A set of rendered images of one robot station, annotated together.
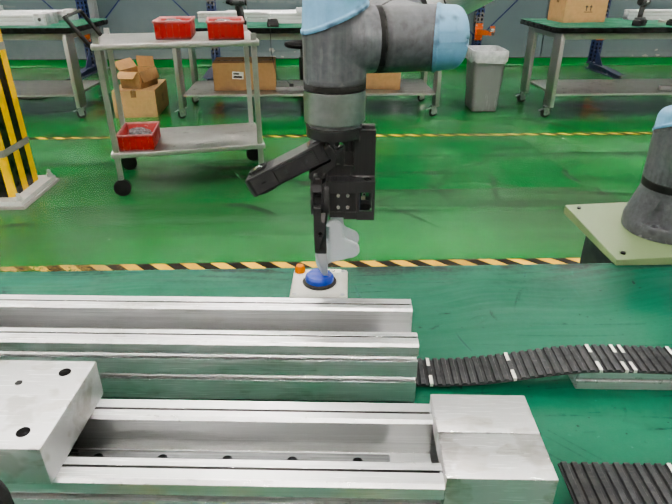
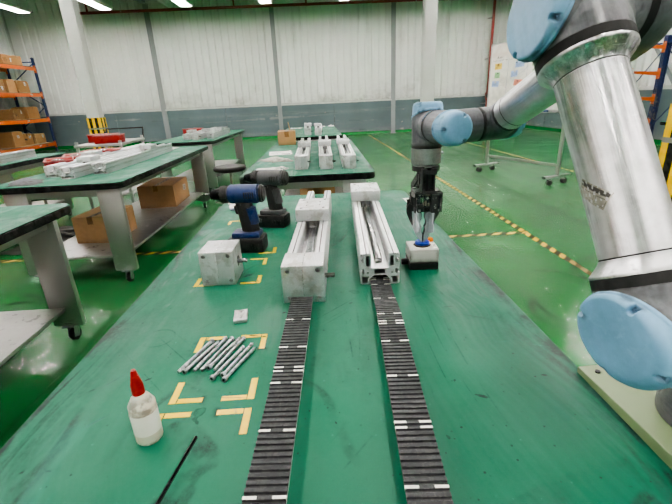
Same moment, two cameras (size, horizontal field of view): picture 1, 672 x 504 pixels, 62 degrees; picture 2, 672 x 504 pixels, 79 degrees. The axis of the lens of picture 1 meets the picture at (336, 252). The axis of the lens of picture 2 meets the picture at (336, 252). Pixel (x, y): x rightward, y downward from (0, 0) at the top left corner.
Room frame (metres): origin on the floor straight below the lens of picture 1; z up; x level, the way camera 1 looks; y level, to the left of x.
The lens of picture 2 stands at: (0.45, -1.05, 1.23)
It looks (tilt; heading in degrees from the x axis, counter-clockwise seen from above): 20 degrees down; 90
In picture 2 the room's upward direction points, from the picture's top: 3 degrees counter-clockwise
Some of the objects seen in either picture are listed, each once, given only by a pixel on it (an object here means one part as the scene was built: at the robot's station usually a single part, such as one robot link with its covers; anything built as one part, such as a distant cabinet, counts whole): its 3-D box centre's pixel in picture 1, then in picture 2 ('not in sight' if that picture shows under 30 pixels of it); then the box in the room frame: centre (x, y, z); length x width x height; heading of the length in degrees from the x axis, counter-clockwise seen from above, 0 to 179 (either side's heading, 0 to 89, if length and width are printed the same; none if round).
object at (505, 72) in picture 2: not in sight; (524, 110); (3.31, 5.24, 0.97); 1.51 x 0.50 x 1.95; 112
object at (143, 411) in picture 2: not in sight; (141, 404); (0.16, -0.59, 0.84); 0.04 x 0.04 x 0.12
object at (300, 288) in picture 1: (319, 302); (418, 254); (0.68, 0.02, 0.81); 0.10 x 0.08 x 0.06; 179
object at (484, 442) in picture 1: (479, 461); (309, 276); (0.38, -0.13, 0.83); 0.12 x 0.09 x 0.10; 179
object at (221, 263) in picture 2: not in sight; (226, 261); (0.14, -0.01, 0.83); 0.11 x 0.10 x 0.10; 0
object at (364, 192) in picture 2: not in sight; (364, 194); (0.57, 0.56, 0.87); 0.16 x 0.11 x 0.07; 89
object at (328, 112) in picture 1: (334, 107); (427, 156); (0.69, 0.00, 1.09); 0.08 x 0.08 x 0.05
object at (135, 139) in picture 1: (177, 99); not in sight; (3.51, 0.98, 0.50); 1.03 x 0.55 x 1.01; 104
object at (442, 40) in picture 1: (412, 36); (453, 127); (0.73, -0.09, 1.16); 0.11 x 0.11 x 0.08; 12
